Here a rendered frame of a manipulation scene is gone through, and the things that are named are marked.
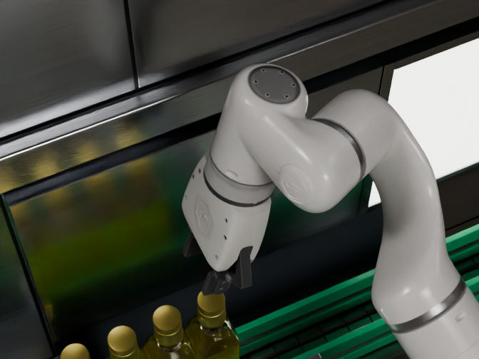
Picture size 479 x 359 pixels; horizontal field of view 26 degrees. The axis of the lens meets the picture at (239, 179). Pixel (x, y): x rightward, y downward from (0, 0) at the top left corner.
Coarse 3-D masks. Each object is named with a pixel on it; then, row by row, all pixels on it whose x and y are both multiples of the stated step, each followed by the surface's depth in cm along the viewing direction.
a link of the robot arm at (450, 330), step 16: (464, 304) 96; (448, 320) 95; (464, 320) 95; (400, 336) 97; (416, 336) 96; (432, 336) 95; (448, 336) 95; (464, 336) 95; (416, 352) 97; (432, 352) 96; (448, 352) 95; (464, 352) 95
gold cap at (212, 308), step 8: (200, 296) 125; (208, 296) 125; (216, 296) 125; (224, 296) 125; (200, 304) 124; (208, 304) 124; (216, 304) 124; (224, 304) 124; (200, 312) 125; (208, 312) 124; (216, 312) 124; (224, 312) 126; (200, 320) 127; (208, 320) 125; (216, 320) 125; (224, 320) 127
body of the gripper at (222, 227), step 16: (192, 176) 110; (192, 192) 110; (208, 192) 106; (272, 192) 105; (192, 208) 111; (208, 208) 107; (224, 208) 104; (240, 208) 103; (256, 208) 104; (192, 224) 112; (208, 224) 108; (224, 224) 105; (240, 224) 104; (256, 224) 105; (208, 240) 109; (224, 240) 106; (240, 240) 106; (256, 240) 107; (208, 256) 110; (224, 256) 107
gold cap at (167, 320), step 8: (160, 312) 123; (168, 312) 123; (176, 312) 123; (160, 320) 123; (168, 320) 123; (176, 320) 123; (160, 328) 122; (168, 328) 122; (176, 328) 123; (160, 336) 124; (168, 336) 123; (176, 336) 124; (160, 344) 126; (168, 344) 125; (176, 344) 126
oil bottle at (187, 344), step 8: (184, 328) 131; (152, 336) 130; (184, 336) 130; (144, 344) 131; (152, 344) 129; (184, 344) 129; (152, 352) 129; (160, 352) 128; (176, 352) 128; (184, 352) 128; (192, 352) 129
